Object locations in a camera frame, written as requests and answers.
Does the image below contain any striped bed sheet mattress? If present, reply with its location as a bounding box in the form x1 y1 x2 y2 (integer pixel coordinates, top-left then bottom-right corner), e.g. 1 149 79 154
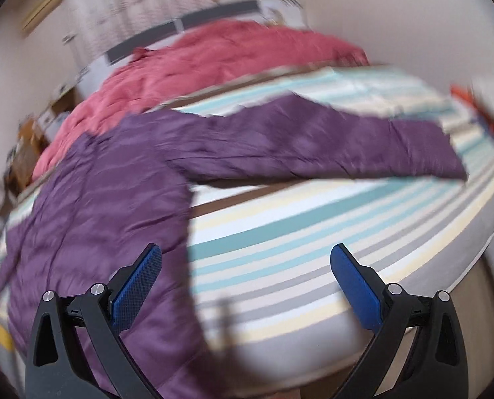
171 66 494 396

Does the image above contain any beige wall air conditioner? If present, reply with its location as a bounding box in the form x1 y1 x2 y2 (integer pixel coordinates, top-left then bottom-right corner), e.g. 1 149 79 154
21 0 64 36

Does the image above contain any white and grey headboard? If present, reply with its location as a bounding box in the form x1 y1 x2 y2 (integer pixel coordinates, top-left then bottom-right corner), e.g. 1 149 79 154
77 0 308 96

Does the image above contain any red quilted comforter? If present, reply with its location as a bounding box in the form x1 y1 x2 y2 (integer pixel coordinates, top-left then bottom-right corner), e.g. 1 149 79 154
32 19 369 179

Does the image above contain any orange red object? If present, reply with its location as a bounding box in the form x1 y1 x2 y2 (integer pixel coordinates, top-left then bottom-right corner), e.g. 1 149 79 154
450 84 494 135

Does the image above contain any purple quilted down jacket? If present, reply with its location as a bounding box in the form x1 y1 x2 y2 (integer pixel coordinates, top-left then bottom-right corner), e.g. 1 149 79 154
0 95 466 398

